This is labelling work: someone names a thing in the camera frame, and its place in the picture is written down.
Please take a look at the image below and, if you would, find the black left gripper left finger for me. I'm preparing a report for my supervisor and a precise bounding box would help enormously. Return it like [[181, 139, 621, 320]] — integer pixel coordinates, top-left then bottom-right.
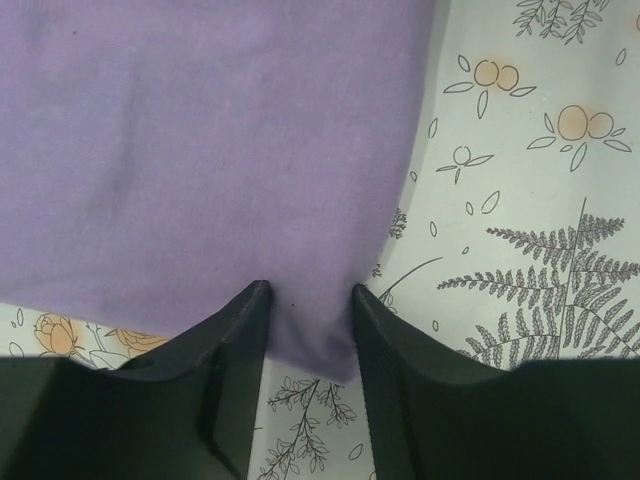
[[1, 281, 271, 479]]

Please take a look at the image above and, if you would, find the lavender t shirt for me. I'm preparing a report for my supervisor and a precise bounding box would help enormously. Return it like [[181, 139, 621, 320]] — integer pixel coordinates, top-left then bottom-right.
[[1, 1, 435, 383]]

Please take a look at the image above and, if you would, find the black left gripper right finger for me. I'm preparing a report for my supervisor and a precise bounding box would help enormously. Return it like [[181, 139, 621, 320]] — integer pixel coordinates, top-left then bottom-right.
[[352, 286, 639, 480]]

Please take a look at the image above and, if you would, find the floral patterned table mat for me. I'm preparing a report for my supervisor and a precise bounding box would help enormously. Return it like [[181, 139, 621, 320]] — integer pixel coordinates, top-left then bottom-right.
[[1, 1, 639, 479]]

